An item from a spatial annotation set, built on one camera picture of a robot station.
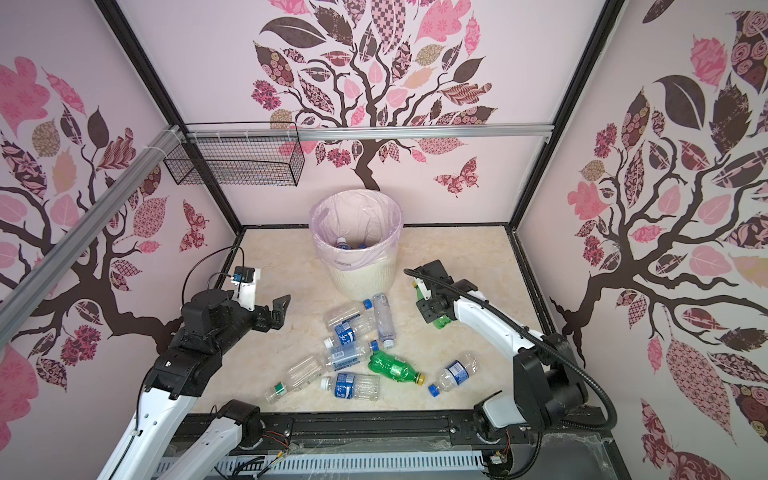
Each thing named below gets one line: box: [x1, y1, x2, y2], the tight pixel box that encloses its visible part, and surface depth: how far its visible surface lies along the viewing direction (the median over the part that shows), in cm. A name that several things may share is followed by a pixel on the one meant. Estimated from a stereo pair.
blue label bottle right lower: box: [428, 353, 480, 398], surface depth 80 cm
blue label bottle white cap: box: [324, 316, 377, 350], surface depth 87 cm
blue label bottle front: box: [320, 373, 381, 401], surface depth 78 cm
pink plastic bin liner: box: [309, 189, 403, 271], surface depth 92 cm
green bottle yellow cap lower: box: [367, 350, 426, 385], surface depth 81 cm
